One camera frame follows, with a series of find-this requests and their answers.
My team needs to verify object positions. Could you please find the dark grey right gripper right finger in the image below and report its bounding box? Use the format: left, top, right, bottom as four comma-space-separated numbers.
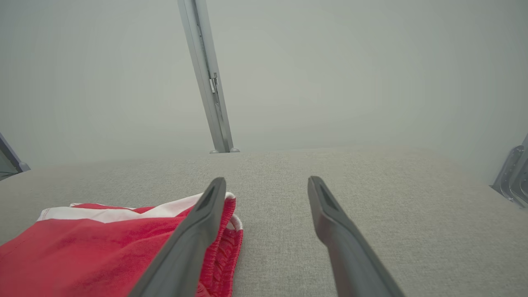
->
307, 176, 405, 297

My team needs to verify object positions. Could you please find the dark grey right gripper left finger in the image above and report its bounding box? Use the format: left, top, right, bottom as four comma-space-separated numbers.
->
129, 177, 227, 297

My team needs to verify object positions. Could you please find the red garment with white trim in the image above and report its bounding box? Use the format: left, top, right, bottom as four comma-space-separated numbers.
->
0, 192, 244, 297

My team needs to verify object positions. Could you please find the grey metal corner bracket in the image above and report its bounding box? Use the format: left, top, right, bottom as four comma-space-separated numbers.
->
490, 134, 528, 209

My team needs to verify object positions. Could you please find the grey aluminium rail post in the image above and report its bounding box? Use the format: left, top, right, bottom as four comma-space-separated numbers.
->
177, 0, 240, 154

